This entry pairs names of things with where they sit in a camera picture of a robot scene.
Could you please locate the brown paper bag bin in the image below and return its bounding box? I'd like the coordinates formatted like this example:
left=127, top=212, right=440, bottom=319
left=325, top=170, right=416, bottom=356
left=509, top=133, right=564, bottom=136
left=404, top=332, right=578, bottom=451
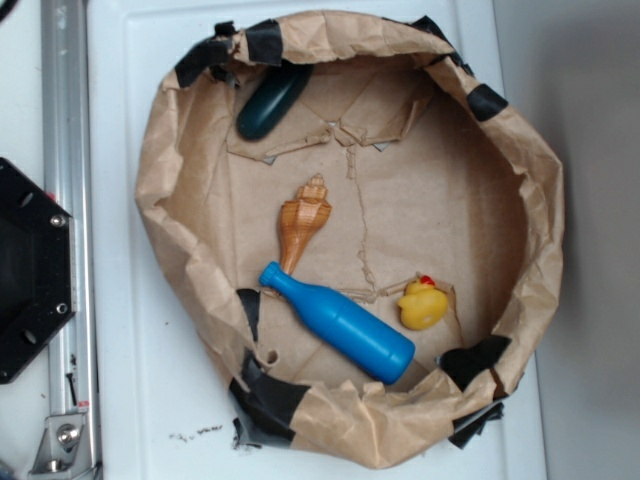
left=135, top=10, right=564, bottom=469

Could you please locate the yellow rubber duck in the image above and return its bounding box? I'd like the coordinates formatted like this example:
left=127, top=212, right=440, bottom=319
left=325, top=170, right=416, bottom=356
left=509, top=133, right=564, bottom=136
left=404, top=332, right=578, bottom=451
left=396, top=275, right=449, bottom=330

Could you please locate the dark green oblong capsule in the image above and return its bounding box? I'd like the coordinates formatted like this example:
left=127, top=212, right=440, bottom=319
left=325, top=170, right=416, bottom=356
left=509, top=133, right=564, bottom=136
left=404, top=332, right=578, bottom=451
left=236, top=62, right=314, bottom=141

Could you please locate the metal corner bracket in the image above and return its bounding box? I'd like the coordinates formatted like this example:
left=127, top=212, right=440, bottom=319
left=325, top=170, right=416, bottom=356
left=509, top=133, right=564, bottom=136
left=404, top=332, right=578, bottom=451
left=28, top=413, right=91, bottom=479

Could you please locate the orange conch shell toy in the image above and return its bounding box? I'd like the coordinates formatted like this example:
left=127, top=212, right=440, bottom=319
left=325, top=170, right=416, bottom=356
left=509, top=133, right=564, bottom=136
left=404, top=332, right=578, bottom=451
left=278, top=174, right=332, bottom=274

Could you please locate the blue plastic bottle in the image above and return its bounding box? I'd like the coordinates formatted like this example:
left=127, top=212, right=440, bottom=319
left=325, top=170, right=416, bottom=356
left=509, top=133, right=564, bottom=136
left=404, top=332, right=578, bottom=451
left=259, top=262, right=416, bottom=385

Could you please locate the aluminium extrusion rail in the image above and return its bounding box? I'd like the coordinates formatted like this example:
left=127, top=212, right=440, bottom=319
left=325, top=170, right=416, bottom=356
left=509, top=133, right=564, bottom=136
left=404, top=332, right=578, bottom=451
left=41, top=1, right=103, bottom=479

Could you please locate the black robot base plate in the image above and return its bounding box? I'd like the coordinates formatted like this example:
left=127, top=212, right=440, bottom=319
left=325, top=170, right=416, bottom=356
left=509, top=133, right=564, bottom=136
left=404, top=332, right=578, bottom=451
left=1, top=158, right=74, bottom=385

